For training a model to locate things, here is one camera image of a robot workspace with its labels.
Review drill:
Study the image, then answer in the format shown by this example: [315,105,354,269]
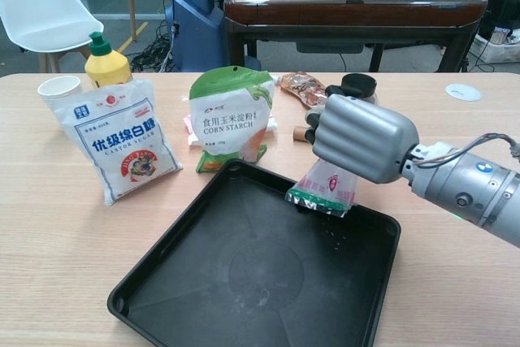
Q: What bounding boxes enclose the black floor cables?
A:
[129,24,180,74]

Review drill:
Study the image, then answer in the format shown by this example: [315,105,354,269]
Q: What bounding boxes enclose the glass spice jar black lid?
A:
[340,72,381,105]

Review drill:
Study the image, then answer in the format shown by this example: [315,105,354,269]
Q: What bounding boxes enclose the wooden rolling pin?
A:
[292,125,313,143]

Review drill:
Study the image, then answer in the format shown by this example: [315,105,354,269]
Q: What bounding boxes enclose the white cardboard box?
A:
[473,25,520,64]

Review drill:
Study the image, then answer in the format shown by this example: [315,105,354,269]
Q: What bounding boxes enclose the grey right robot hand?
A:
[304,85,419,184]

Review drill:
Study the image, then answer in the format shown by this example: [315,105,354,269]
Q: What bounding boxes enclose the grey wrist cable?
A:
[410,132,520,167]

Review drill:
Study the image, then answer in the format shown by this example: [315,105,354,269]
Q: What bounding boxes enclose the white round table grommet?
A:
[444,82,483,102]

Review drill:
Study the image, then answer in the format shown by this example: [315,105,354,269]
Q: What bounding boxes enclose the yellow bottle with green cap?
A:
[84,31,134,90]

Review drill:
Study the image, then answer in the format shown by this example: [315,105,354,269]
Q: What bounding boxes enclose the white paper cup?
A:
[37,76,85,128]

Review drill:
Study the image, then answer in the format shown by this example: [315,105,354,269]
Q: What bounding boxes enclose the blue machine pedestal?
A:
[168,0,227,72]

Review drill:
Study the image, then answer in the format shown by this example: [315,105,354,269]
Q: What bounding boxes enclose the dark wood mahjong table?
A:
[223,0,488,74]

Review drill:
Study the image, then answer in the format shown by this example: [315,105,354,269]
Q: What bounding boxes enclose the brown foil snack packet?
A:
[279,72,331,111]

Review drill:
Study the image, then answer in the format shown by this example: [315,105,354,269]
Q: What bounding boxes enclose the green white corn starch pouch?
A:
[188,65,277,173]

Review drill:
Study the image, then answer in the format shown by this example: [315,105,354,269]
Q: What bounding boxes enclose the pink white seasoning packet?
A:
[284,157,358,219]

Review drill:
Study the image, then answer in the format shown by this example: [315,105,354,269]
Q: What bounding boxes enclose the white castor sugar bag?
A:
[51,78,184,206]

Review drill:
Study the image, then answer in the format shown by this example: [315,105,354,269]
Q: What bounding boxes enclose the black square plastic tray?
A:
[106,158,403,347]

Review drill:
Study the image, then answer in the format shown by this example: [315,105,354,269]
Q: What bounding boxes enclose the white plastic chair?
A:
[0,0,105,74]

